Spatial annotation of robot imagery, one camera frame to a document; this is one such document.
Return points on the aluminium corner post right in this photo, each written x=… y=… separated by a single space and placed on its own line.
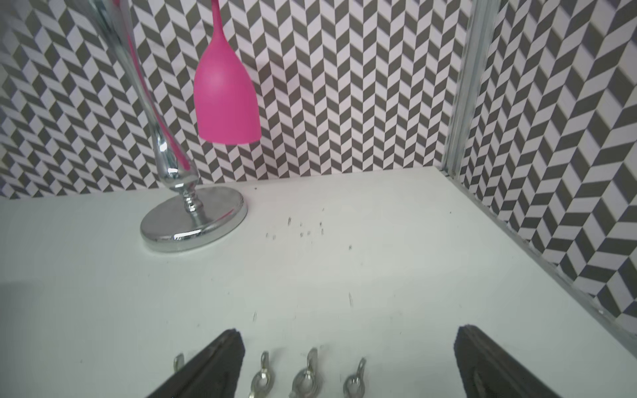
x=479 y=37

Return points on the steel wing nut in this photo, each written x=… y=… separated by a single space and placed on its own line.
x=354 y=385
x=307 y=383
x=264 y=380
x=178 y=362

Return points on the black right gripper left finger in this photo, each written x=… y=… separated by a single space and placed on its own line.
x=213 y=372

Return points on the pink wine glass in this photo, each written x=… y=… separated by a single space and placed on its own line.
x=224 y=95

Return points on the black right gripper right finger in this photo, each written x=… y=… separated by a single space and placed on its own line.
x=487 y=370

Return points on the chrome glass holder stand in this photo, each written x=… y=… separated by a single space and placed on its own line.
x=195 y=217

